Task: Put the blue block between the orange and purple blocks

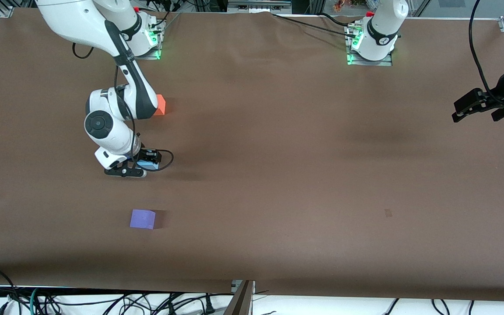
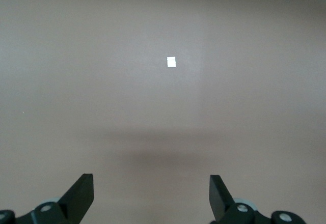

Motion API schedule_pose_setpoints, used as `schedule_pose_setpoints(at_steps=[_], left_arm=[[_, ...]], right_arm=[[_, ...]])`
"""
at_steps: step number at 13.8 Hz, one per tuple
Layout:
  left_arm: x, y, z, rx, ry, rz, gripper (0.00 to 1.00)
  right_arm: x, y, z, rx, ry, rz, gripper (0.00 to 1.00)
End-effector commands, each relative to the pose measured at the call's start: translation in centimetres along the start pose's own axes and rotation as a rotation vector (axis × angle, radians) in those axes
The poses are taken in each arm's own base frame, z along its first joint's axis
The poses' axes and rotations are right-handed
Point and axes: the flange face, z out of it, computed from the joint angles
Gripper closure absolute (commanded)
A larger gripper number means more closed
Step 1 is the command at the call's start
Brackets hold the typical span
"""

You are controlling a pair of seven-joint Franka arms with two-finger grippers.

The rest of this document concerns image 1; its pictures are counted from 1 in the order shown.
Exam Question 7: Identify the purple foam block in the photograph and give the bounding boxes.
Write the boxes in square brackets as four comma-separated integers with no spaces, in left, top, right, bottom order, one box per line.
[129,209,156,230]

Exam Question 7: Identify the short black table cable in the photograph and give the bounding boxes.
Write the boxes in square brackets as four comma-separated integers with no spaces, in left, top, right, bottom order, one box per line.
[318,12,357,29]

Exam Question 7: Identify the brown paper table cover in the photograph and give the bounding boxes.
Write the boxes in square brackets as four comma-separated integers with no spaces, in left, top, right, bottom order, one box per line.
[0,7,504,302]

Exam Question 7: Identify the grey metal background frame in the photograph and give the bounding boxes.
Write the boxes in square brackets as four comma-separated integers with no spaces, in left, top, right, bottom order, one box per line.
[228,0,292,14]

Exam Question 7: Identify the long black table cable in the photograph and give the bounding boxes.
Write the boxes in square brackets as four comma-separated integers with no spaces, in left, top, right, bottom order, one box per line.
[272,13,357,40]

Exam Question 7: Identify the aluminium post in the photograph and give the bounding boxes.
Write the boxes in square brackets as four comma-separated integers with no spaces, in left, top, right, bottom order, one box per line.
[224,280,256,315]

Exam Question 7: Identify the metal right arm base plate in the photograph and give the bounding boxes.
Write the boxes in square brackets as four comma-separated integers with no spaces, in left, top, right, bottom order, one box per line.
[134,17,165,60]

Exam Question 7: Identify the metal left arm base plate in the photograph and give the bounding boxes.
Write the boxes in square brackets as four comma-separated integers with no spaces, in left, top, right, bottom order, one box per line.
[345,22,393,67]

